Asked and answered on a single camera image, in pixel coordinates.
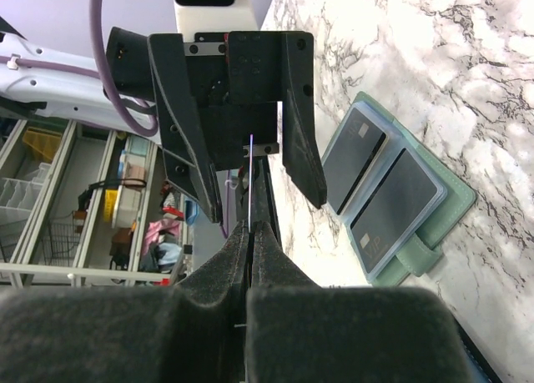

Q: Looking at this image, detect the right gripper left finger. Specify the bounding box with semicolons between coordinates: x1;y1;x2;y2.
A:
1;223;249;382

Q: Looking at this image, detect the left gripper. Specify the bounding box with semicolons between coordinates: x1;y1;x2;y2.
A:
148;31;327;223

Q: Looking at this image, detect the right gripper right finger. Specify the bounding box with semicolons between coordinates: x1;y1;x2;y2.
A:
246;222;476;382

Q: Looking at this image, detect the grey credit card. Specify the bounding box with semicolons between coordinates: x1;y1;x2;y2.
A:
247;134;254;234

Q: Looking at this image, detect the green card holder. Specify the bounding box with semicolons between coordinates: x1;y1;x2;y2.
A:
322;92;476;287

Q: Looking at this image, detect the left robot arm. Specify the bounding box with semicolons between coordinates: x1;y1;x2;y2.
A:
1;21;327;223

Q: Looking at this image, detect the dark card left pocket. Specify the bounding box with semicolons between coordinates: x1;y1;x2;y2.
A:
323;108;387;214

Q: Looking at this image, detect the dark card pocket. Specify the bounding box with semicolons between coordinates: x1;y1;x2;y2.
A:
350;149;446;278
323;108;387;214

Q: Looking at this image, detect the dark card right pocket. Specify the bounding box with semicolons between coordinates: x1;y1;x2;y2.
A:
350;149;446;278

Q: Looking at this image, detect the black card holder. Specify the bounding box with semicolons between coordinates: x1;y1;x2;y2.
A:
454;317;502;383

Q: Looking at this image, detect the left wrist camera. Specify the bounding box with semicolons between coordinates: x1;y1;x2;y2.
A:
174;0;259;42

